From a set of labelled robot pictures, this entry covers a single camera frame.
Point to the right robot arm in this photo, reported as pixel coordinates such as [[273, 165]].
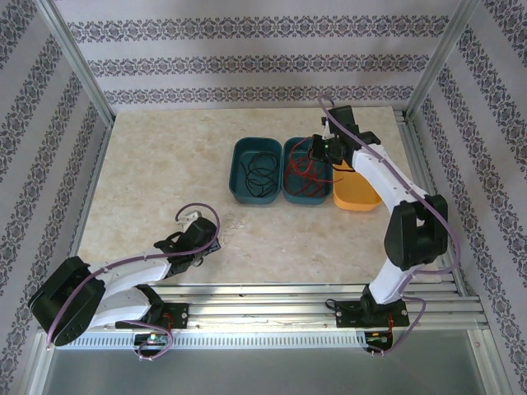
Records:
[[416, 234]]

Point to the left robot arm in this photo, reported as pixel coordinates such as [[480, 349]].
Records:
[[66, 304]]

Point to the teal plastic bin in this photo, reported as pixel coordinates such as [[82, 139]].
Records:
[[235, 173], [288, 193]]

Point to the yellow plastic bin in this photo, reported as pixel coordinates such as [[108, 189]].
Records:
[[354, 193]]

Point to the small circuit board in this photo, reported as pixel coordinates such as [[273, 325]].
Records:
[[152, 338], [376, 338]]

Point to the grey metal panel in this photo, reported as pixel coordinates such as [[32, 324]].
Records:
[[263, 374]]

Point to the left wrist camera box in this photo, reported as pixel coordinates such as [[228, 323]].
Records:
[[191, 217]]

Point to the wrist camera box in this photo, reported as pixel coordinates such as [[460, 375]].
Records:
[[326, 127], [191, 217]]

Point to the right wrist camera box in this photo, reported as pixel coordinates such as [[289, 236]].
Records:
[[326, 127]]

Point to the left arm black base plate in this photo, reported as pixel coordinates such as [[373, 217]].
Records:
[[179, 314]]

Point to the aluminium side rail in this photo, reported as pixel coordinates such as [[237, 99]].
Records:
[[97, 164], [409, 144]]

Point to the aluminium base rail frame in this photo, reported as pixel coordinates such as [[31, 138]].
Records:
[[263, 312]]

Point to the aluminium corner post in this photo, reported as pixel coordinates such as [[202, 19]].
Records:
[[76, 57], [440, 57]]

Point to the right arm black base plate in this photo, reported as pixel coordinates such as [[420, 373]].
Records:
[[348, 314]]

